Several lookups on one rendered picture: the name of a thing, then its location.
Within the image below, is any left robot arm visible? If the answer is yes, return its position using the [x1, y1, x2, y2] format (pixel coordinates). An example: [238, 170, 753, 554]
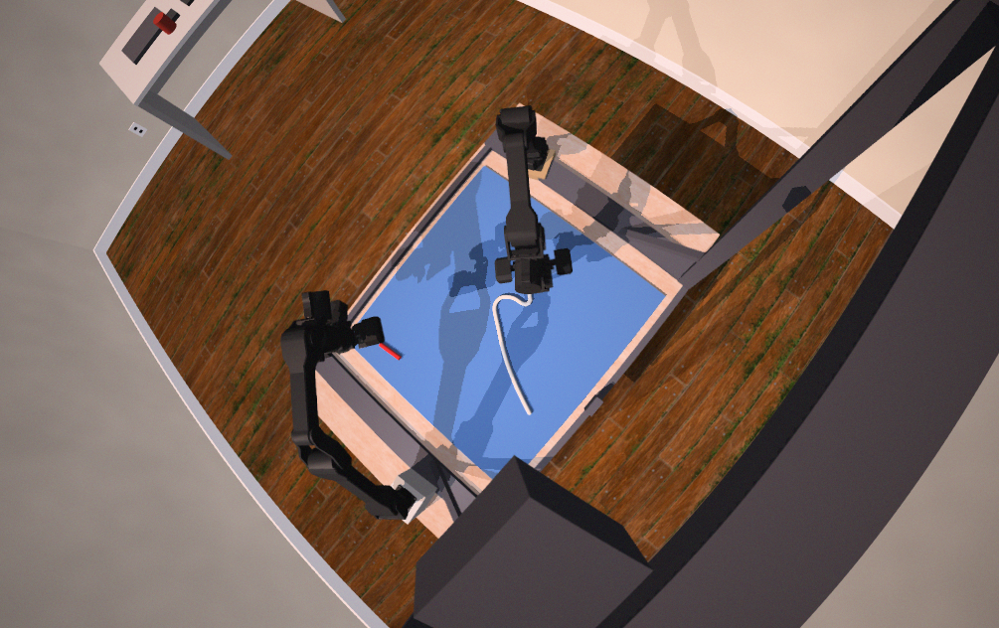
[280, 290, 416, 520]

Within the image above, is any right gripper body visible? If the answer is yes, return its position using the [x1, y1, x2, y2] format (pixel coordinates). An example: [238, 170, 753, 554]
[495, 248, 573, 284]

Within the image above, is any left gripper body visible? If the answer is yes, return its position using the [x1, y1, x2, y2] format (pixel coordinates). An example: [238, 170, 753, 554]
[324, 316, 385, 358]

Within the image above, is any red cylinder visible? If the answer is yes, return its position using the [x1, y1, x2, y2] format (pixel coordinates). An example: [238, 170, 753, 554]
[380, 343, 401, 360]

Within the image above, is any white rope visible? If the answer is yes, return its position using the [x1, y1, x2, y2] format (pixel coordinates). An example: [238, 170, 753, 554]
[493, 294, 533, 415]

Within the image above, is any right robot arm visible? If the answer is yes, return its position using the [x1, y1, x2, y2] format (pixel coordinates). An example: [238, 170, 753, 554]
[496, 105, 553, 294]

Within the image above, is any blue work mat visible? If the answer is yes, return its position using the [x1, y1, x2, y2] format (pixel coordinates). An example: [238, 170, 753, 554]
[355, 166, 665, 479]

